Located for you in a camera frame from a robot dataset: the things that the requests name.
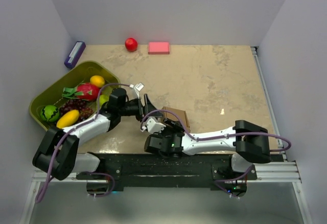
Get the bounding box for pink box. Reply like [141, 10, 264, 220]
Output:
[148, 42, 170, 55]

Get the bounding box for purple grapes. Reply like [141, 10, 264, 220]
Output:
[59, 99, 94, 123]

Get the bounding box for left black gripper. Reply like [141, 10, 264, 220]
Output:
[119, 94, 163, 123]

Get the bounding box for black base frame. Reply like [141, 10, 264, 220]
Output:
[77, 153, 257, 196]

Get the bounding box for brown cardboard box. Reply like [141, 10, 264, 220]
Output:
[162, 106, 191, 132]

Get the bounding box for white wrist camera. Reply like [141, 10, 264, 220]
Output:
[141, 116, 166, 134]
[129, 82, 144, 99]

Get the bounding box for yellow mango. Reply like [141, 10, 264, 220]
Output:
[56, 109, 80, 129]

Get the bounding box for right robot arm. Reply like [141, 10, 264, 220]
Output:
[141, 117, 271, 180]

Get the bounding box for red dragon fruit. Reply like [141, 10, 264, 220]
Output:
[62, 83, 100, 101]

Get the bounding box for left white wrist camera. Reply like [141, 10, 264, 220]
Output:
[129, 82, 144, 99]

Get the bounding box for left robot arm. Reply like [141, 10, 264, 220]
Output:
[32, 87, 156, 180]

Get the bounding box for olive green basket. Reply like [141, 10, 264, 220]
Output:
[29, 61, 120, 130]

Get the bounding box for toy watermelon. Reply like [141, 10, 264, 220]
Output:
[40, 105, 60, 122]

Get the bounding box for purple box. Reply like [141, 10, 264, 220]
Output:
[64, 41, 86, 70]

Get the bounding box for red apple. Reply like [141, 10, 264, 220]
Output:
[125, 38, 138, 52]

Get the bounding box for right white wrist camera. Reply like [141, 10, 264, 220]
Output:
[141, 116, 166, 134]

